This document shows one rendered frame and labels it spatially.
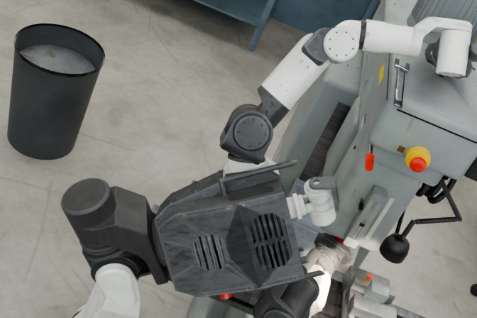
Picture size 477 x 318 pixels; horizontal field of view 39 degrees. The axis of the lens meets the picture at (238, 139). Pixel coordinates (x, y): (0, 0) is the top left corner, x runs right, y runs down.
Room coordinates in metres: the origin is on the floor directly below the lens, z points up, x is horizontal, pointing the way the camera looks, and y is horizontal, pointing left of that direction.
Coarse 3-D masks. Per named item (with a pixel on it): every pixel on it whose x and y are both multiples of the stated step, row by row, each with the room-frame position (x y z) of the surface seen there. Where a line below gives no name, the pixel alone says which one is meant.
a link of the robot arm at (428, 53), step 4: (432, 44) 1.65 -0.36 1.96; (428, 48) 1.64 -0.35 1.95; (432, 48) 1.64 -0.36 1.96; (428, 52) 1.64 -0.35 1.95; (428, 56) 1.63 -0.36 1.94; (428, 60) 1.63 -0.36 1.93; (432, 60) 1.56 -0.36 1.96; (432, 64) 1.64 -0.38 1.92; (468, 64) 1.62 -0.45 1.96; (468, 68) 1.62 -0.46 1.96; (468, 72) 1.61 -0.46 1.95; (464, 76) 1.61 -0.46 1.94
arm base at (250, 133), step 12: (228, 120) 1.36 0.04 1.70; (240, 120) 1.25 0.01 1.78; (252, 120) 1.26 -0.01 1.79; (264, 120) 1.27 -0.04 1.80; (228, 132) 1.24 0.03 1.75; (240, 132) 1.24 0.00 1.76; (252, 132) 1.25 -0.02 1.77; (264, 132) 1.25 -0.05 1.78; (228, 144) 1.23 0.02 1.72; (240, 144) 1.23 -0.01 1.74; (252, 144) 1.24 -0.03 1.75; (264, 144) 1.25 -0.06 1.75; (240, 156) 1.24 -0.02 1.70; (252, 156) 1.23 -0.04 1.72
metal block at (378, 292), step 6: (372, 282) 1.69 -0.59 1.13; (378, 282) 1.70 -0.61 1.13; (366, 288) 1.70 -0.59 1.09; (372, 288) 1.66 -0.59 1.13; (378, 288) 1.67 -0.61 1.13; (384, 288) 1.68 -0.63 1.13; (366, 294) 1.67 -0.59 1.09; (372, 294) 1.65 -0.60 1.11; (378, 294) 1.65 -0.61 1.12; (384, 294) 1.66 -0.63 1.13; (378, 300) 1.65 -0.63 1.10; (384, 300) 1.65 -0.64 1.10
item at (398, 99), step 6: (396, 60) 1.62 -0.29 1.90; (396, 66) 1.60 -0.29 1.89; (402, 66) 1.61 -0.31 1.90; (408, 66) 1.62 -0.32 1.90; (402, 72) 1.57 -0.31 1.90; (402, 78) 1.54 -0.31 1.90; (396, 84) 1.49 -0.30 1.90; (402, 84) 1.50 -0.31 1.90; (396, 90) 1.46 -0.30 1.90; (402, 90) 1.47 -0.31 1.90; (396, 96) 1.43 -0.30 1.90; (402, 96) 1.45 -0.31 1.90; (396, 102) 1.40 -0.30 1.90
